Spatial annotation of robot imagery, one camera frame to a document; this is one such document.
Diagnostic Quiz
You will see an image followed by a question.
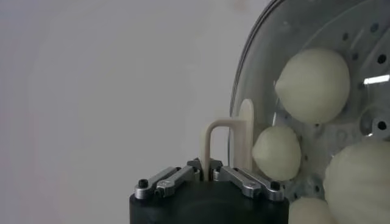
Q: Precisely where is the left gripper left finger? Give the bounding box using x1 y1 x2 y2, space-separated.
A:
133 157 203 201

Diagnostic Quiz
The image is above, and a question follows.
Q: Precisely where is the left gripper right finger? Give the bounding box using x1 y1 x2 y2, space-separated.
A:
209 158 286 202

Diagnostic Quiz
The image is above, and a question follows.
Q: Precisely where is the white steamed baozi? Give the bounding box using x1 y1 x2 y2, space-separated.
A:
274 47 351 125
288 196 336 224
252 125 302 182
322 140 390 224

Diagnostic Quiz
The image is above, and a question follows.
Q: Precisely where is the round glass pot lid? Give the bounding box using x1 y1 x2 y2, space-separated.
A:
198 0 390 224

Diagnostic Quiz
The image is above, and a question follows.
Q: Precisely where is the stainless steel steamer pot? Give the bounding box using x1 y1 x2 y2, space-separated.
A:
252 0 390 205

